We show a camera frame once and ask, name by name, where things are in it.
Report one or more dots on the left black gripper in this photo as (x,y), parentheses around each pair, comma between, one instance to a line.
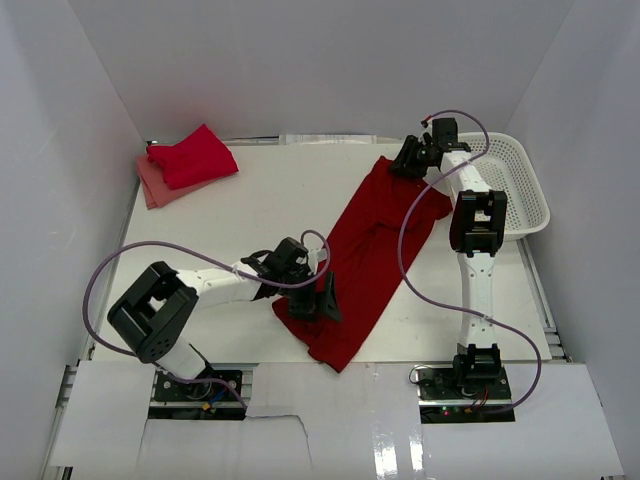
(310,300)

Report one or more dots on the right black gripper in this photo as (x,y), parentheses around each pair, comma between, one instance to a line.
(407,160)

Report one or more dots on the dark red t-shirt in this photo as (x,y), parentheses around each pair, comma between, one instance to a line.
(364,260)

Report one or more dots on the white perforated plastic basket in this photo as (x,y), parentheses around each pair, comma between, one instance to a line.
(496,162)

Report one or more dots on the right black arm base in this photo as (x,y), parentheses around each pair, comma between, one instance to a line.
(442,401)

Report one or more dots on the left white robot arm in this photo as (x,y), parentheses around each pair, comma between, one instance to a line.
(152,313)

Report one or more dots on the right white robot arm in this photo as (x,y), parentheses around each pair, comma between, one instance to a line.
(476,234)

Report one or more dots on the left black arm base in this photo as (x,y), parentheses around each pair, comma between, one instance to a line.
(211,401)

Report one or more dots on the papers at table back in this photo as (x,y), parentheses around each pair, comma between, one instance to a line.
(326,139)

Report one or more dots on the folded bright red t-shirt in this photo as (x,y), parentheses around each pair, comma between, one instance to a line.
(200,157)

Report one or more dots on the folded pink t-shirt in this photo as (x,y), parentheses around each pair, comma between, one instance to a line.
(157,193)

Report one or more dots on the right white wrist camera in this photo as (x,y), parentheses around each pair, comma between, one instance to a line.
(426,136)

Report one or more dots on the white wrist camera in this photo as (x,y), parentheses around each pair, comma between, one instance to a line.
(426,136)
(315,257)

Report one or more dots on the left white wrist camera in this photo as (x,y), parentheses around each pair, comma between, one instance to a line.
(315,257)

